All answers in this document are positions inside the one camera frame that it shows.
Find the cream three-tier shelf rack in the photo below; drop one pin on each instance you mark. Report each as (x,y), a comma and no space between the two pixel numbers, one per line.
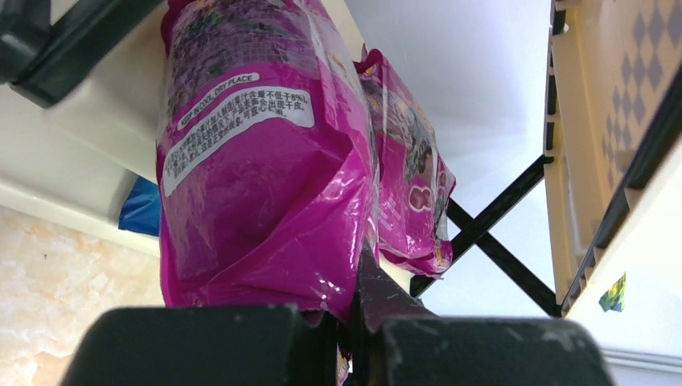
(476,67)

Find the green yellow candy bag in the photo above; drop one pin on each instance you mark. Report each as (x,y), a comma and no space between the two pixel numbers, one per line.
(614,298)

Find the purple grape candy bag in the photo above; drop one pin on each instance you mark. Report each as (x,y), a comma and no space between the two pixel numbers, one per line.
(415,183)
(263,158)

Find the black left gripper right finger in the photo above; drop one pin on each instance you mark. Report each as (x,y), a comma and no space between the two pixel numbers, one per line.
(395,340)

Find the blue candy bag on shelf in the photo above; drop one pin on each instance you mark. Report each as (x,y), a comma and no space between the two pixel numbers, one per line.
(141,210)

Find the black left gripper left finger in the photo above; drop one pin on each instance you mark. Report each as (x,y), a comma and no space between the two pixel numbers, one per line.
(231,345)

